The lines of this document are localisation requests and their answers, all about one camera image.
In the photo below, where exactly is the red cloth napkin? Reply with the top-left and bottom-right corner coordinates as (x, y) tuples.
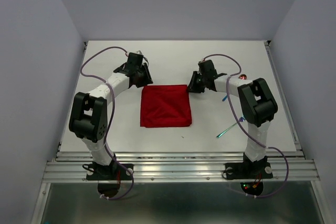
(140, 84), (192, 128)

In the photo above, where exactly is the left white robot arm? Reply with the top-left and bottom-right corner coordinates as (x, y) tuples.
(69, 52), (153, 179)

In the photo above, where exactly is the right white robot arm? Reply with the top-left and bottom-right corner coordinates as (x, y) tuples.
(187, 60), (278, 177)

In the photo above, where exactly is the iridescent metal spoon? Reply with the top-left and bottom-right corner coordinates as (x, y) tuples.
(222, 74), (247, 102)

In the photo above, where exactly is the iridescent metal fork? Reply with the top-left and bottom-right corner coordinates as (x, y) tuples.
(216, 116), (245, 138)

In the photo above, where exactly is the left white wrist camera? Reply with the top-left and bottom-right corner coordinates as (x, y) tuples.
(135, 50), (144, 55)

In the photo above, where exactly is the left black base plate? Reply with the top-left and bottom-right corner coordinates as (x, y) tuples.
(82, 162), (131, 181)

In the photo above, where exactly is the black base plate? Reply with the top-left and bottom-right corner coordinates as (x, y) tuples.
(82, 162), (131, 181)
(222, 163), (274, 180)

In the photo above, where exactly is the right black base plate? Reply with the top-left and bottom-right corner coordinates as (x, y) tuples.
(222, 163), (274, 180)

